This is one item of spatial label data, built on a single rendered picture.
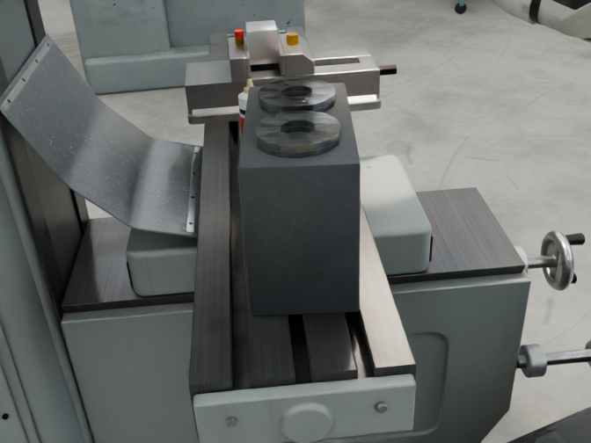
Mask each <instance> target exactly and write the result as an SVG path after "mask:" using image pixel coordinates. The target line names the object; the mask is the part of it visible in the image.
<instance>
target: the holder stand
mask: <svg viewBox="0 0 591 443"><path fill-rule="evenodd" d="M237 175H238V184H239V193H240V202H241V211H242V220H243V229H244V246H245V255H246V264H247V272H248V281H249V290H250V299H251V308H252V314H253V315H254V316H278V315H301V314H324V313H347V312H358V311H359V309H360V217H361V163H360V158H359V153H358V149H357V144H356V139H355V134H354V125H353V121H352V116H351V111H350V106H349V102H348V96H347V88H346V85H345V84H344V83H334V84H329V83H327V82H326V81H323V80H318V79H314V78H299V77H297V78H289V79H281V80H279V81H275V82H271V83H269V84H267V85H265V86H254V87H250V88H249V90H248V97H247V103H246V109H245V117H244V128H243V134H242V141H241V147H240V153H239V159H238V167H237Z"/></svg>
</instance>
